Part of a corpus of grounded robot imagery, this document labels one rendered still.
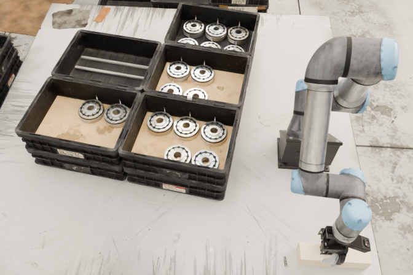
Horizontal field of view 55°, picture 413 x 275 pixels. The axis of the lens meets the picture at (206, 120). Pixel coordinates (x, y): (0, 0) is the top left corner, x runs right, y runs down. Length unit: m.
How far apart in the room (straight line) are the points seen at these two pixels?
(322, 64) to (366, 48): 0.12
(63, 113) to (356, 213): 1.18
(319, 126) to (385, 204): 1.44
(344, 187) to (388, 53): 0.40
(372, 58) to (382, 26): 2.53
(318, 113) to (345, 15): 2.54
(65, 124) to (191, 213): 0.62
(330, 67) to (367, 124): 1.75
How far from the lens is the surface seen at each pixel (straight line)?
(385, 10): 3.87
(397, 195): 2.64
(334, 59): 1.15
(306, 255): 1.48
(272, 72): 2.01
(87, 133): 1.65
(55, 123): 1.72
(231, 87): 1.74
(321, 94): 1.18
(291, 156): 1.61
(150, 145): 1.56
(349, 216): 1.19
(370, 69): 1.17
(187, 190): 1.55
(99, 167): 1.61
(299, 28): 2.30
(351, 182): 1.27
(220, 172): 1.37
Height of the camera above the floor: 2.12
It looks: 52 degrees down
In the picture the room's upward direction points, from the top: 1 degrees clockwise
